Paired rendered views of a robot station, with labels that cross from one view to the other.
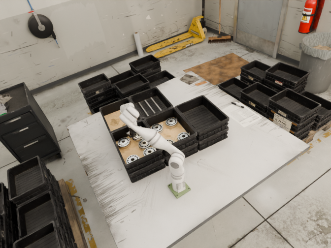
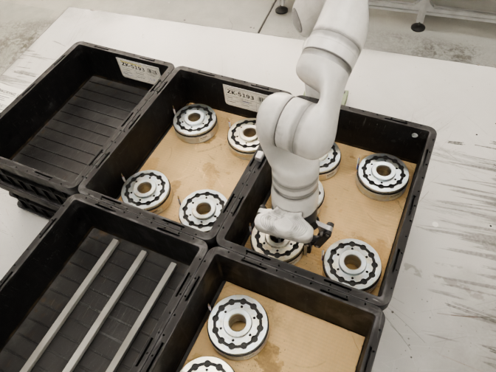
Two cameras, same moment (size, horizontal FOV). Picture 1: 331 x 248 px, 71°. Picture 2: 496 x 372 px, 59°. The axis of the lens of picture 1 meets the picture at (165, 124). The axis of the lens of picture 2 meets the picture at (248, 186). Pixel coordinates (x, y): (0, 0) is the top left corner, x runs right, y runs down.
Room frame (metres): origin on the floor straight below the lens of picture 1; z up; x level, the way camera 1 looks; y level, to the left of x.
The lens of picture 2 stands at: (1.71, 0.51, 1.58)
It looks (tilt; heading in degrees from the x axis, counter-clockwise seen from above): 53 degrees down; 229
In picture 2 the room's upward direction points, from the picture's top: 7 degrees counter-clockwise
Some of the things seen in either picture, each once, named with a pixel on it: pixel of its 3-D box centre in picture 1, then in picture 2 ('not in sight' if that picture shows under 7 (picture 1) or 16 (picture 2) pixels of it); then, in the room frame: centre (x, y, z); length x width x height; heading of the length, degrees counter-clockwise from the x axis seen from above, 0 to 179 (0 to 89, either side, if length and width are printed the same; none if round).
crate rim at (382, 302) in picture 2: (135, 141); (333, 185); (1.28, 0.26, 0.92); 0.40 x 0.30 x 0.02; 19
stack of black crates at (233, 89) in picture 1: (235, 93); not in sight; (2.49, -1.01, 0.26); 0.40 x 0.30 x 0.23; 24
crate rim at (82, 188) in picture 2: (169, 126); (193, 142); (1.38, -0.03, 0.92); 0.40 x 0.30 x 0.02; 19
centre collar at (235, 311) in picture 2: not in sight; (237, 322); (1.57, 0.29, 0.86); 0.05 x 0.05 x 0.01
